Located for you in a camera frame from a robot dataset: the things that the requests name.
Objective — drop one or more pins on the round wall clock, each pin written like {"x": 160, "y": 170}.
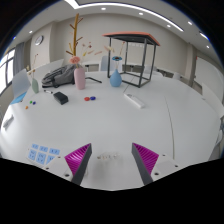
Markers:
{"x": 38, "y": 40}

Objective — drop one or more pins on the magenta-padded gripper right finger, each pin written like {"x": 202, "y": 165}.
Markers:
{"x": 146, "y": 158}

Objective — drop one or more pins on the long curved ceiling strip light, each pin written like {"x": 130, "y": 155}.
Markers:
{"x": 133, "y": 8}

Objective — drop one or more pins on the white handheld device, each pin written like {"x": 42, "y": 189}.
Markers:
{"x": 8, "y": 121}

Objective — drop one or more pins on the red round magnet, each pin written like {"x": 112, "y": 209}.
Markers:
{"x": 87, "y": 98}

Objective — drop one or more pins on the blue seat cushion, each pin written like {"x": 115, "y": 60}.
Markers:
{"x": 18, "y": 97}

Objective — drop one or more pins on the pink vase with flowers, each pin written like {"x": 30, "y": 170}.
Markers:
{"x": 79, "y": 79}

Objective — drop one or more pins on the grey backpack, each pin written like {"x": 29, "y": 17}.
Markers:
{"x": 60, "y": 76}

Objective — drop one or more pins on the blue vase with flowers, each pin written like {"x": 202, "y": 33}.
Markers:
{"x": 115, "y": 80}

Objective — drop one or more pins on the short ceiling strip light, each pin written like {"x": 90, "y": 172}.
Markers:
{"x": 204, "y": 36}

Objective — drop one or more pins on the orange round magnet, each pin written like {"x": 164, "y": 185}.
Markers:
{"x": 26, "y": 107}

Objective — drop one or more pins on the green vase with dried flowers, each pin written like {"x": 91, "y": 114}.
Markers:
{"x": 35, "y": 85}

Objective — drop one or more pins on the black rectangular box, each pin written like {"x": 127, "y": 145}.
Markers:
{"x": 60, "y": 97}

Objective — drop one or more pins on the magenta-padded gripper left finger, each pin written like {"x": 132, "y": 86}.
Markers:
{"x": 78, "y": 159}

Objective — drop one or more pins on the black frame stand orange top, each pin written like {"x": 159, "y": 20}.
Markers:
{"x": 131, "y": 35}

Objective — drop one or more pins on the thin black rod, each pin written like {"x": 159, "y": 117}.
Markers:
{"x": 93, "y": 80}

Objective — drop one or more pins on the black marker pen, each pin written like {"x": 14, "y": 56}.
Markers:
{"x": 48, "y": 91}

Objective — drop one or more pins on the window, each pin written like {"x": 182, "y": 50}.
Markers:
{"x": 5, "y": 70}

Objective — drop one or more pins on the white remote control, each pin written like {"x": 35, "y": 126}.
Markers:
{"x": 134, "y": 100}

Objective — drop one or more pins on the recessed ceiling spot lights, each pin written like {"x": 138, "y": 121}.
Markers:
{"x": 103, "y": 8}

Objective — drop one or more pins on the wooden coat rack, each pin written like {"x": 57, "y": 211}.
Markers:
{"x": 75, "y": 36}

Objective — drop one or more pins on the whiteboard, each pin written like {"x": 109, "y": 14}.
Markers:
{"x": 209, "y": 76}

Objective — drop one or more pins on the white plastic chair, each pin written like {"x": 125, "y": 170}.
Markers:
{"x": 104, "y": 63}
{"x": 53, "y": 65}
{"x": 213, "y": 100}
{"x": 20, "y": 81}

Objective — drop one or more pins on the grey curtain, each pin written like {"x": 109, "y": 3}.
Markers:
{"x": 18, "y": 56}

